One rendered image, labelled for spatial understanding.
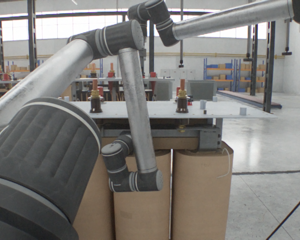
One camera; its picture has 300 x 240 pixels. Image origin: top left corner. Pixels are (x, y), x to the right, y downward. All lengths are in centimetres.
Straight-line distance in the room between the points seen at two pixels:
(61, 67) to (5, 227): 71
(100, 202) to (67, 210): 138
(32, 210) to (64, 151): 12
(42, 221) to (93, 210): 145
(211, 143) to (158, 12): 87
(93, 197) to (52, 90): 103
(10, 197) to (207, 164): 141
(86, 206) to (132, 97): 93
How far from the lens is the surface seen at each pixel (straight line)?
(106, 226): 193
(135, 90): 115
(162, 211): 179
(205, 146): 164
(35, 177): 40
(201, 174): 166
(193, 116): 143
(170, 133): 163
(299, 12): 119
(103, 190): 177
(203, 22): 131
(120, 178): 128
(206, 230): 189
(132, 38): 115
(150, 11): 140
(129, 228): 184
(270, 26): 1122
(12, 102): 79
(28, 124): 47
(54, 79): 92
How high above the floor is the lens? 160
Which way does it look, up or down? 11 degrees down
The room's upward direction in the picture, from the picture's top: straight up
